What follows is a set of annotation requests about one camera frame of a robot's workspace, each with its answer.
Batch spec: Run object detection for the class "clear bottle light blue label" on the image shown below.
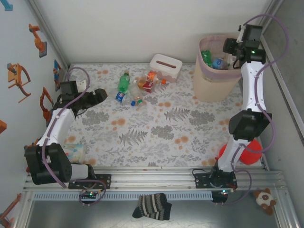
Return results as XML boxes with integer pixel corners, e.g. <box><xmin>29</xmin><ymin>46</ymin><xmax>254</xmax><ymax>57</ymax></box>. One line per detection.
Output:
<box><xmin>212</xmin><ymin>58</ymin><xmax>230</xmax><ymax>70</ymax></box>

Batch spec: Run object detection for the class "clear bottle dark blue label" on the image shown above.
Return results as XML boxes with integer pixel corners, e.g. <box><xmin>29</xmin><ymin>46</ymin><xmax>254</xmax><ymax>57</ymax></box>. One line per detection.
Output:
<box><xmin>115</xmin><ymin>91</ymin><xmax>137</xmax><ymax>107</ymax></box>

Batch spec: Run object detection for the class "green plastic bottle yellow cap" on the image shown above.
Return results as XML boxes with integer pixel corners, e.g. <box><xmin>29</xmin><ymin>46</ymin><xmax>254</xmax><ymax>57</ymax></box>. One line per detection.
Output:
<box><xmin>200</xmin><ymin>49</ymin><xmax>214</xmax><ymax>68</ymax></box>
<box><xmin>118</xmin><ymin>72</ymin><xmax>131</xmax><ymax>92</ymax></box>

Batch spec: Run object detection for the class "purple translucent bin liner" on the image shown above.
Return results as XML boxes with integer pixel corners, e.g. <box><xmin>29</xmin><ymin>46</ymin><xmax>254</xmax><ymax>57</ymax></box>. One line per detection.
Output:
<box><xmin>198</xmin><ymin>35</ymin><xmax>252</xmax><ymax>80</ymax></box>

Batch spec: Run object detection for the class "beige plastic waste bin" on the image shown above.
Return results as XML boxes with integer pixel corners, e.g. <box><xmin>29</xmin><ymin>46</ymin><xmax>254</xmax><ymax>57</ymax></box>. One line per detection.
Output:
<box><xmin>192</xmin><ymin>35</ymin><xmax>252</xmax><ymax>103</ymax></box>

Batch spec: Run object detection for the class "colourful soft tissue pack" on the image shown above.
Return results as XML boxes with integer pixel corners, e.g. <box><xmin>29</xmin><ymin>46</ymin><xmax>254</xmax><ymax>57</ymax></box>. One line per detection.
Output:
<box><xmin>63</xmin><ymin>143</ymin><xmax>86</xmax><ymax>164</ymax></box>

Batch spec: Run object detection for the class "aluminium side panel bar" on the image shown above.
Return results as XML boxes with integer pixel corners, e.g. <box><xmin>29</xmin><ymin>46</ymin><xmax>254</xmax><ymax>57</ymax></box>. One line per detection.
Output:
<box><xmin>259</xmin><ymin>33</ymin><xmax>304</xmax><ymax>144</ymax></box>

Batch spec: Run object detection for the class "small clear bottle green cap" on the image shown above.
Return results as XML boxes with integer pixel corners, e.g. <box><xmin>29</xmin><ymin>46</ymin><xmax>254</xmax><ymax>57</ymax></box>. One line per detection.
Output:
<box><xmin>134</xmin><ymin>96</ymin><xmax>148</xmax><ymax>109</ymax></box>

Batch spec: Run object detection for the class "bottle with red label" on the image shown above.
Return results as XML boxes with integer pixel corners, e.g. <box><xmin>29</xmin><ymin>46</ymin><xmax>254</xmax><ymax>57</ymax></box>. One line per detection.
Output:
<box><xmin>137</xmin><ymin>79</ymin><xmax>154</xmax><ymax>93</ymax></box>

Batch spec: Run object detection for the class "bottle with orange label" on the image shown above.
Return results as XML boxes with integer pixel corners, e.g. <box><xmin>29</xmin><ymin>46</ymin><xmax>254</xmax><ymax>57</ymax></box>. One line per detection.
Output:
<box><xmin>146</xmin><ymin>70</ymin><xmax>159</xmax><ymax>83</ymax></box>

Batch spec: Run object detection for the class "white tissue box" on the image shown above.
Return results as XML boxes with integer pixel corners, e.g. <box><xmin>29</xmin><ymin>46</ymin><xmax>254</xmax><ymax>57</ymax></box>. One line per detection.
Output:
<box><xmin>149</xmin><ymin>54</ymin><xmax>183</xmax><ymax>83</ymax></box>

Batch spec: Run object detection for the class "red plush octopus toy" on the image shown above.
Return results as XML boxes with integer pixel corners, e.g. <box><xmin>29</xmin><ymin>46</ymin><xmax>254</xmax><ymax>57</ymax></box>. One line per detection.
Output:
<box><xmin>217</xmin><ymin>139</ymin><xmax>263</xmax><ymax>165</ymax></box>

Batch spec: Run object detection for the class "black striped sock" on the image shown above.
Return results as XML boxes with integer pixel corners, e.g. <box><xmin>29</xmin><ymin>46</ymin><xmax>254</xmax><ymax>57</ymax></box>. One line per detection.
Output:
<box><xmin>132</xmin><ymin>192</ymin><xmax>172</xmax><ymax>221</ymax></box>

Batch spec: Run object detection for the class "brown white plush bear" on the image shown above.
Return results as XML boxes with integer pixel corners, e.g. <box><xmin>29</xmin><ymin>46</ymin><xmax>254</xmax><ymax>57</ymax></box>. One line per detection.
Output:
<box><xmin>253</xmin><ymin>188</ymin><xmax>277</xmax><ymax>216</ymax></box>

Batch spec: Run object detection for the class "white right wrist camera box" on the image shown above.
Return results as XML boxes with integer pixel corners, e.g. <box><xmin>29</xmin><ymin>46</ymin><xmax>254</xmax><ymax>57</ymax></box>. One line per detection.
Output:
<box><xmin>237</xmin><ymin>24</ymin><xmax>246</xmax><ymax>44</ymax></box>

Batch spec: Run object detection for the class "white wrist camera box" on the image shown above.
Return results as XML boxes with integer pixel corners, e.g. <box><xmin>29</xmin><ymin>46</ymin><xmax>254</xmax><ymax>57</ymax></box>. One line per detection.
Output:
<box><xmin>237</xmin><ymin>24</ymin><xmax>246</xmax><ymax>44</ymax></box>
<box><xmin>76</xmin><ymin>79</ymin><xmax>88</xmax><ymax>93</ymax></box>

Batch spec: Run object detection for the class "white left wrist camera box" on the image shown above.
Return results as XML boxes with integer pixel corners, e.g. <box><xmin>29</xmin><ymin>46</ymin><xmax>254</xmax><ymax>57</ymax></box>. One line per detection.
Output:
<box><xmin>76</xmin><ymin>79</ymin><xmax>88</xmax><ymax>93</ymax></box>

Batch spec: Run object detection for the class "blue orange wall sticker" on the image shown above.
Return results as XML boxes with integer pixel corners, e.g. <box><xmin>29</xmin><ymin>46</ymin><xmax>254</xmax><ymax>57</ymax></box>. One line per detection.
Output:
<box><xmin>53</xmin><ymin>59</ymin><xmax>63</xmax><ymax>92</ymax></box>

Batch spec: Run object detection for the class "aluminium frame post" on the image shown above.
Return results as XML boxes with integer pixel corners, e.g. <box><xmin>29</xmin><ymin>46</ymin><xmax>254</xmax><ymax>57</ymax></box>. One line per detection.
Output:
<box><xmin>26</xmin><ymin>0</ymin><xmax>72</xmax><ymax>69</ymax></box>
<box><xmin>261</xmin><ymin>0</ymin><xmax>285</xmax><ymax>24</ymax></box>

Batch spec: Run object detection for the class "orange gripper wall sticker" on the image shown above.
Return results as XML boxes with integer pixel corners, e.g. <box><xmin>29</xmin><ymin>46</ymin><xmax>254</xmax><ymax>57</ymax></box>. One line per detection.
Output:
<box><xmin>6</xmin><ymin>63</ymin><xmax>32</xmax><ymax>104</ymax></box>

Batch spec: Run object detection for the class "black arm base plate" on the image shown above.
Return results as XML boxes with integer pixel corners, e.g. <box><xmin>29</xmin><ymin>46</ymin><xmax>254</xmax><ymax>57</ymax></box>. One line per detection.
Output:
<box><xmin>194</xmin><ymin>172</ymin><xmax>238</xmax><ymax>190</ymax></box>
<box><xmin>91</xmin><ymin>173</ymin><xmax>112</xmax><ymax>190</ymax></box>

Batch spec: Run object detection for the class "grey slotted cable duct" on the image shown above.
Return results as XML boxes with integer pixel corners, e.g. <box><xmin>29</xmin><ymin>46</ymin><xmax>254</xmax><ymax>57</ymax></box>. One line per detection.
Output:
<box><xmin>33</xmin><ymin>191</ymin><xmax>214</xmax><ymax>202</ymax></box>

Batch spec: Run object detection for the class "aluminium mounting rail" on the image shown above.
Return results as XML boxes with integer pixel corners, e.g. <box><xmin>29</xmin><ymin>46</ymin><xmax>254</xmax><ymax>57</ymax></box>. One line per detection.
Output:
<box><xmin>22</xmin><ymin>166</ymin><xmax>285</xmax><ymax>192</ymax></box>

